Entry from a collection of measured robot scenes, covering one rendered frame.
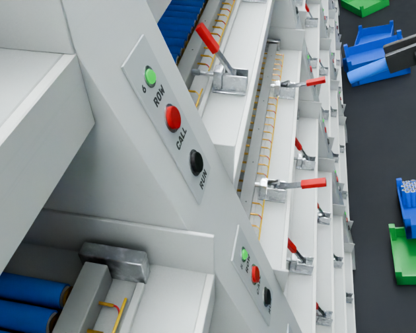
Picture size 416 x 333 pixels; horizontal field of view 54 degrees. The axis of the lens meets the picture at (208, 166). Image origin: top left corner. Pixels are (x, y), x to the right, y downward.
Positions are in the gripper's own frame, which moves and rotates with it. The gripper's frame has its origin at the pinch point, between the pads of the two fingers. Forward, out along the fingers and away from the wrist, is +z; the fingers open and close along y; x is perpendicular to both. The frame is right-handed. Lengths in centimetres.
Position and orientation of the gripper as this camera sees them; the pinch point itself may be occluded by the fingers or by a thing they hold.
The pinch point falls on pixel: (413, 50)
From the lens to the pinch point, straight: 65.9
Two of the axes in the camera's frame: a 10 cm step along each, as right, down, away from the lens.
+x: 5.0, 6.8, 5.4
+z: -8.4, 2.3, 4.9
